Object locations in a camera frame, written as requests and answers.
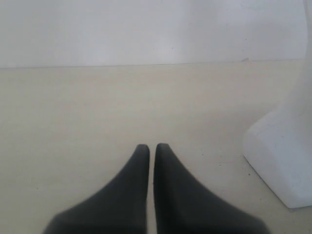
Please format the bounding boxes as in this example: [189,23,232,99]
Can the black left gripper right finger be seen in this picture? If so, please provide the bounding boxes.
[153,143,265,234]

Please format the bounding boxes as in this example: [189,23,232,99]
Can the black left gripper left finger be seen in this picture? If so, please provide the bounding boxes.
[44,144,149,234]

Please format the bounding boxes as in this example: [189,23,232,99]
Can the white mannequin head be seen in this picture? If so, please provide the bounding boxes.
[243,0,312,209]

